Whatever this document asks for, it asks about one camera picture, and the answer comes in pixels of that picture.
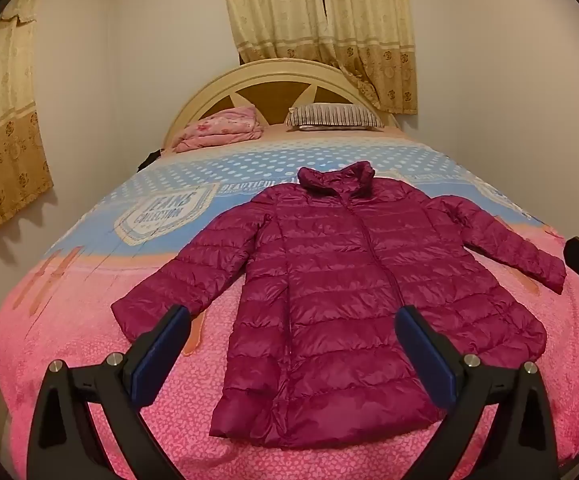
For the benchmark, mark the bed with pink-blue sheet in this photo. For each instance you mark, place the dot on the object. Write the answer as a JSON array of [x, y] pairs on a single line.
[[119, 240]]

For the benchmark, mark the magenta quilted down jacket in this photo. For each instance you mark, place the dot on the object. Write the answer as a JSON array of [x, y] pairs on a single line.
[[349, 305]]

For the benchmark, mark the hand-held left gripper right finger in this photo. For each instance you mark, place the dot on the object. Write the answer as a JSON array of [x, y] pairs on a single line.
[[424, 355]]

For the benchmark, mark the beige floral curtain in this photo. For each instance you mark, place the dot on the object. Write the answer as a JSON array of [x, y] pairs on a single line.
[[274, 10], [4, 160], [369, 25]]

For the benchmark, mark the cream wooden bed headboard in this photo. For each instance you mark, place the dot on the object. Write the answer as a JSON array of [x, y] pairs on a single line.
[[269, 77]]

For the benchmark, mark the dark cloth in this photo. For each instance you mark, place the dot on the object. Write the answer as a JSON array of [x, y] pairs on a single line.
[[150, 160]]

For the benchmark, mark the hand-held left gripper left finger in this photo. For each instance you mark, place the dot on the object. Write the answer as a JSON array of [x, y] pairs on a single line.
[[162, 355]]

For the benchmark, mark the folded pink floral quilt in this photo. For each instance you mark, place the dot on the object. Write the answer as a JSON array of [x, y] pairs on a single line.
[[219, 127]]

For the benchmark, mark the striped pillow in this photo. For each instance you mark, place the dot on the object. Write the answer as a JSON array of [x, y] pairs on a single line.
[[334, 116]]

